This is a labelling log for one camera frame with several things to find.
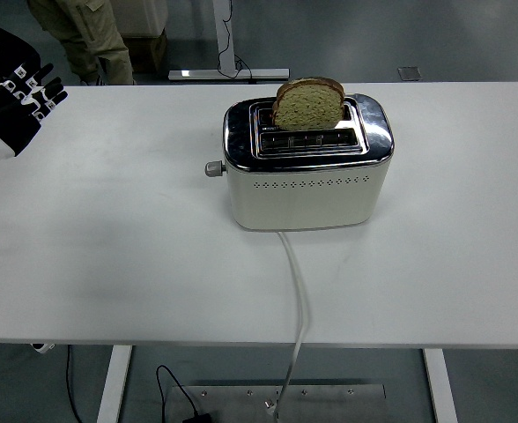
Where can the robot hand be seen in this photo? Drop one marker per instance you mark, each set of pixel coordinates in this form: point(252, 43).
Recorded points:
point(8, 125)

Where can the grey toaster lever knob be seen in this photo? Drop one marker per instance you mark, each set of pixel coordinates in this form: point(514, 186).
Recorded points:
point(214, 168)

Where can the white chrome-topped toaster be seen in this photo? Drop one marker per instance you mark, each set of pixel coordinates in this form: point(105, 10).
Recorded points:
point(307, 202)

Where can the black bulky object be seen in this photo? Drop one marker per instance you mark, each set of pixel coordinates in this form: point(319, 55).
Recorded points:
point(3, 39)

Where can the person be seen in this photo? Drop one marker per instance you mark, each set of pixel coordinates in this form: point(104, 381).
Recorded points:
point(91, 35)

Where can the white box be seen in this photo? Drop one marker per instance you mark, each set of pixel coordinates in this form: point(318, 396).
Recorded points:
point(140, 17)

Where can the small white black-trimmed object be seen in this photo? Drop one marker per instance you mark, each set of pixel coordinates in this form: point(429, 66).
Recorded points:
point(43, 348)

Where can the white desk stand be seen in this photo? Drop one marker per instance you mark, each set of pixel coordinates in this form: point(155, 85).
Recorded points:
point(224, 35)

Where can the white table leg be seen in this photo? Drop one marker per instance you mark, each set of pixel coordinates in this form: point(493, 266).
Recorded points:
point(439, 388)
point(113, 388)

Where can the brown bread slice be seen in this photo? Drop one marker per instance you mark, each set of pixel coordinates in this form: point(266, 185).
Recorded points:
point(307, 110)

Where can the black power adapter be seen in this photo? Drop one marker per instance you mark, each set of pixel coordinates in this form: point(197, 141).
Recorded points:
point(198, 418)

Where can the small metal bolt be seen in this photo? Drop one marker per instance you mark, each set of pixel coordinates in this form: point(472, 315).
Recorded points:
point(268, 403)

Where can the grey floor socket plate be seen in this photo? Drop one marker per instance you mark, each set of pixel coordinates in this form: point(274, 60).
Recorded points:
point(409, 73)

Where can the grey metal plate with screws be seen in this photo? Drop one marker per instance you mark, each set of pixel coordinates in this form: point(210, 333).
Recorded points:
point(329, 405)

